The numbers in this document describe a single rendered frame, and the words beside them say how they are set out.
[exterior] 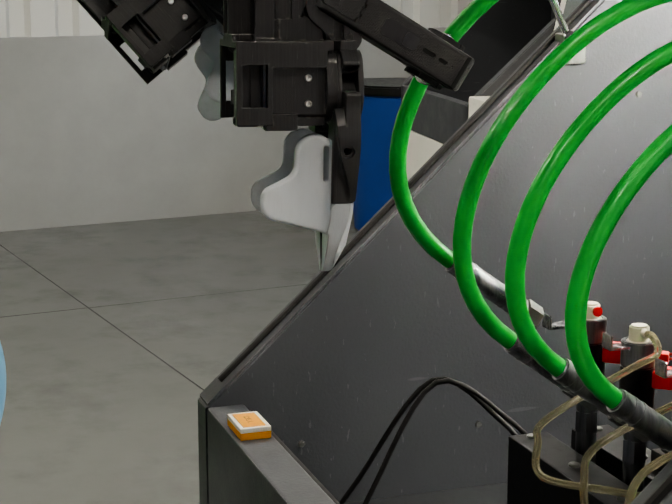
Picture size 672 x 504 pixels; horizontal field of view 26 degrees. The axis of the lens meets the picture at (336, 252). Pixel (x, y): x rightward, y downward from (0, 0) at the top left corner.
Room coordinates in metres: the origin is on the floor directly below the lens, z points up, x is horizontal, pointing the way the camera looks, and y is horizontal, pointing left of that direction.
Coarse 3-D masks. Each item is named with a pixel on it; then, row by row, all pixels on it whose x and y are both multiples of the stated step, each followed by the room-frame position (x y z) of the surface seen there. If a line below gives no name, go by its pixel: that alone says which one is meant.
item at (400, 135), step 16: (480, 0) 1.16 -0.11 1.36; (496, 0) 1.16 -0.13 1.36; (464, 16) 1.15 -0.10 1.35; (480, 16) 1.16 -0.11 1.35; (448, 32) 1.15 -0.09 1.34; (464, 32) 1.15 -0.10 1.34; (416, 80) 1.14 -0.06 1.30; (416, 96) 1.14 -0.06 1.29; (400, 112) 1.14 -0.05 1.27; (400, 128) 1.14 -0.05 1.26; (400, 144) 1.14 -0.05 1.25; (400, 160) 1.13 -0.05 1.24; (400, 176) 1.13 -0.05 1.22; (400, 192) 1.14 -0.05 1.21; (400, 208) 1.14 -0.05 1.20; (416, 224) 1.14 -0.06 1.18; (416, 240) 1.14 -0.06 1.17; (432, 240) 1.14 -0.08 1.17; (432, 256) 1.15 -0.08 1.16; (448, 256) 1.15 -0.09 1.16
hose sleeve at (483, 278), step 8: (448, 272) 1.15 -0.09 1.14; (480, 272) 1.16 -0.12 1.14; (480, 280) 1.16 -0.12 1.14; (488, 280) 1.16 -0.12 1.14; (496, 280) 1.16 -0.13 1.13; (480, 288) 1.16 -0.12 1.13; (488, 288) 1.16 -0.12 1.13; (496, 288) 1.16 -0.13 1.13; (504, 288) 1.16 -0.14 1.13; (488, 296) 1.16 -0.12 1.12; (496, 296) 1.16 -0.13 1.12; (504, 296) 1.16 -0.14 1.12; (496, 304) 1.17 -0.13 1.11; (504, 304) 1.16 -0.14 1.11; (528, 304) 1.17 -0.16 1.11
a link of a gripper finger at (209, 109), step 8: (200, 48) 1.18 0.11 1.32; (200, 56) 1.18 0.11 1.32; (208, 56) 1.18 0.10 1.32; (200, 64) 1.18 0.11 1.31; (208, 64) 1.18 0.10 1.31; (208, 72) 1.18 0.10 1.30; (200, 96) 1.18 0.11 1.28; (208, 96) 1.18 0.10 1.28; (200, 104) 1.18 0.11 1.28; (208, 104) 1.18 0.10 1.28; (216, 104) 1.18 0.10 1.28; (200, 112) 1.18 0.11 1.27; (208, 112) 1.18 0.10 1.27; (216, 112) 1.18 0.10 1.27; (216, 120) 1.18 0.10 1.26
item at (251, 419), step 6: (234, 414) 1.34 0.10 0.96; (240, 414) 1.34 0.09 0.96; (246, 414) 1.34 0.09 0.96; (252, 414) 1.34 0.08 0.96; (228, 420) 1.34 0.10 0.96; (240, 420) 1.32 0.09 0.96; (246, 420) 1.32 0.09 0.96; (252, 420) 1.32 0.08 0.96; (258, 420) 1.32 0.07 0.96; (246, 426) 1.31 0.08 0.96; (252, 426) 1.31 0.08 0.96; (234, 432) 1.32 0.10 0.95; (258, 432) 1.30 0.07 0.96; (264, 432) 1.31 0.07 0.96; (270, 432) 1.31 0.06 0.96; (240, 438) 1.30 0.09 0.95; (246, 438) 1.30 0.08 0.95; (252, 438) 1.30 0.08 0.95; (258, 438) 1.30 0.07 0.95
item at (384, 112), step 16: (368, 80) 7.64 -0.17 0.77; (384, 80) 7.64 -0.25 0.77; (400, 80) 7.64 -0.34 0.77; (368, 96) 7.33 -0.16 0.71; (384, 96) 7.29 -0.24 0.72; (400, 96) 7.26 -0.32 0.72; (368, 112) 7.33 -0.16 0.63; (384, 112) 7.29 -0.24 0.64; (368, 128) 7.33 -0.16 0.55; (384, 128) 7.29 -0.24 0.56; (368, 144) 7.34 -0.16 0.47; (384, 144) 7.30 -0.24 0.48; (368, 160) 7.35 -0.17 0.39; (384, 160) 7.30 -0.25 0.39; (368, 176) 7.36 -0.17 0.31; (384, 176) 7.31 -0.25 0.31; (368, 192) 7.36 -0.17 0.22; (384, 192) 7.31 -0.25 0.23; (368, 208) 7.37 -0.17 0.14
